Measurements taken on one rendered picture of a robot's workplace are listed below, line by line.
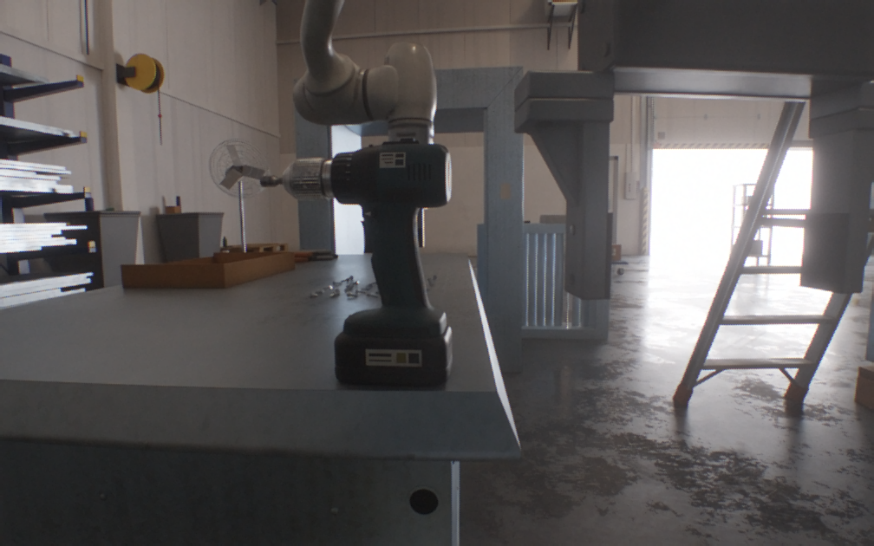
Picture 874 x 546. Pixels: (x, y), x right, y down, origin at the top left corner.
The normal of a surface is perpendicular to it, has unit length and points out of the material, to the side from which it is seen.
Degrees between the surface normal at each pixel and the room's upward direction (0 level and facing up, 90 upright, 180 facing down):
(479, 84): 90
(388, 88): 92
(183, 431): 67
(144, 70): 90
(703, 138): 90
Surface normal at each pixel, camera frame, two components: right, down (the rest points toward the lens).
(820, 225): -1.00, 0.02
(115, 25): 0.99, 0.00
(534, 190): -0.11, 0.12
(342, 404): -0.05, -0.27
